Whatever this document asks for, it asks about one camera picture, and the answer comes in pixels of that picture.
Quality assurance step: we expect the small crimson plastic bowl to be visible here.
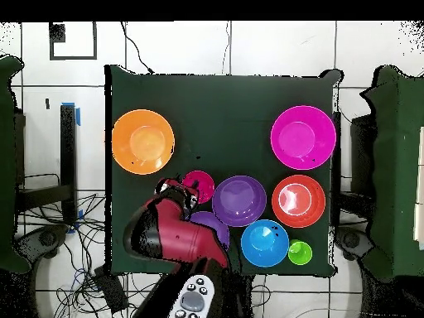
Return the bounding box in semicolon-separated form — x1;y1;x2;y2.
181;170;215;205

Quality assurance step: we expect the blue tape strip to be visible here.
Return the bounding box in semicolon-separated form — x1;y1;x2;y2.
61;101;81;127

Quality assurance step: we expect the large pink plastic bowl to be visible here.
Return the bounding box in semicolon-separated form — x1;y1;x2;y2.
270;104;337;171

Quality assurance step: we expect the green plastic cup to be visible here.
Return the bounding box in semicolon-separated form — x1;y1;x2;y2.
287;239;313;266

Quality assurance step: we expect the black floor cable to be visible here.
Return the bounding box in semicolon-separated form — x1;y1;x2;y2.
119;21;156;75

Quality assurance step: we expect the black metal stand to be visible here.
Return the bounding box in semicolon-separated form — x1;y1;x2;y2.
14;104;79;226

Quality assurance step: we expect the green cloth side table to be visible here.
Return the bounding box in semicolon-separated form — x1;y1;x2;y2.
359;65;424;281
0;55;31;274

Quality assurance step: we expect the dark green tablecloth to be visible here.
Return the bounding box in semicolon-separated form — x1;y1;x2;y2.
104;64;343;278

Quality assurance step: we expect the large orange plastic bowl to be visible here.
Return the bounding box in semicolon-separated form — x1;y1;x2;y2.
111;108;176;176

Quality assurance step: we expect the large red-orange plastic bowl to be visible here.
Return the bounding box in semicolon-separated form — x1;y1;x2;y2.
271;174;326;229

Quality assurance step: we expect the bundle of floor cables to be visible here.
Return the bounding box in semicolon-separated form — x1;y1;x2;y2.
16;173;160;318

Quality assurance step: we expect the black chair base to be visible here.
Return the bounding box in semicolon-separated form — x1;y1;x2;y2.
14;224;69;263
333;226;373;261

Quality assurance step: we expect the blue plastic bowl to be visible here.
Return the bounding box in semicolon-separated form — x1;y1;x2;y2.
240;219;290;268

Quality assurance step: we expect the purple plastic bowl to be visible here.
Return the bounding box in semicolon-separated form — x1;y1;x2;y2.
211;175;267;228
189;210;230;253

